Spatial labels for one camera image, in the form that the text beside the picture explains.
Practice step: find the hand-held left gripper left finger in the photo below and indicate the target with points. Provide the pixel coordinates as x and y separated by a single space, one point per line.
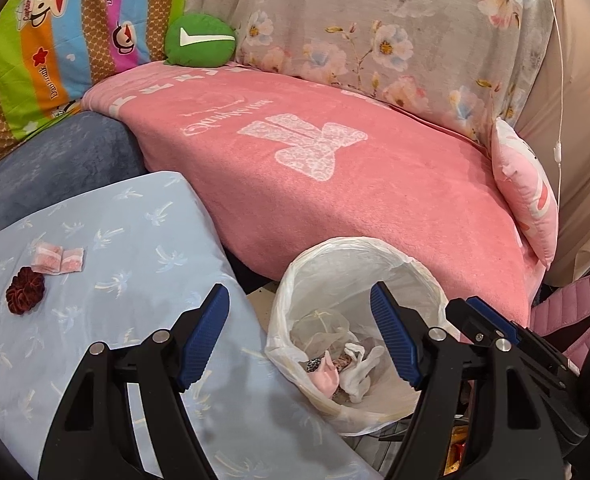
205 332

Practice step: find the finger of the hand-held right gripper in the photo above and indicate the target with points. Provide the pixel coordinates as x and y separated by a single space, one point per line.
495 317

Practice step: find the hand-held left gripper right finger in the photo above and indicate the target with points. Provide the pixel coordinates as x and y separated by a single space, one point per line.
395 340

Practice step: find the white cloth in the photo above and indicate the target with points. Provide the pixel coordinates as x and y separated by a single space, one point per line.
360 375

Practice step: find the light pink cloth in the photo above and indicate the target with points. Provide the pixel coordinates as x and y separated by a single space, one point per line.
327 380

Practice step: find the cream tulle scrunchie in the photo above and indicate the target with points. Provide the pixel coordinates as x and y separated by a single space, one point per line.
315 330

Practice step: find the leopard print scrunchie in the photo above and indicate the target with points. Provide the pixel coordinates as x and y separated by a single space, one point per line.
315 364

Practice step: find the bin with white liner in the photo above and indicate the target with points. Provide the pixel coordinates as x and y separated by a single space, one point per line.
325 270

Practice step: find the pink quilted bag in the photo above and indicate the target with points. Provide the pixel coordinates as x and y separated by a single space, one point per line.
565 305

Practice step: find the light blue palm print sheet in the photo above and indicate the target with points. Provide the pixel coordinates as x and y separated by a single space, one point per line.
125 240

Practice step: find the yellow red packet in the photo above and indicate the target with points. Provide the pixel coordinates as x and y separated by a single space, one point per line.
457 447

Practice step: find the small pink pillow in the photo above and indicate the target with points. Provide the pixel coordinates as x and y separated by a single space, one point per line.
525 195

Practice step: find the pink bow print blanket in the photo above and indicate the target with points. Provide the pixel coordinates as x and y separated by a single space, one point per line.
375 210

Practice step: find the pink white packet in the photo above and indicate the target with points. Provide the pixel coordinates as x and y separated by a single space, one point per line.
72 260
45 258

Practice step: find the dark red velvet scrunchie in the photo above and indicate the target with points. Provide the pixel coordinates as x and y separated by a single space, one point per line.
25 292

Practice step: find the blue grey cushion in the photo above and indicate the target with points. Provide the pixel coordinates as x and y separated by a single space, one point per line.
50 160

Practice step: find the green round cushion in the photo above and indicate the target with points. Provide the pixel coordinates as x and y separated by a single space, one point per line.
200 55

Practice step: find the grey floral blanket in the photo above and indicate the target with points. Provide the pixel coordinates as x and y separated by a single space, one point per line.
350 20

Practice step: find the colourful monkey cartoon pillow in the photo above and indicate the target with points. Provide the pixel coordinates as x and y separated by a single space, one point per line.
75 35

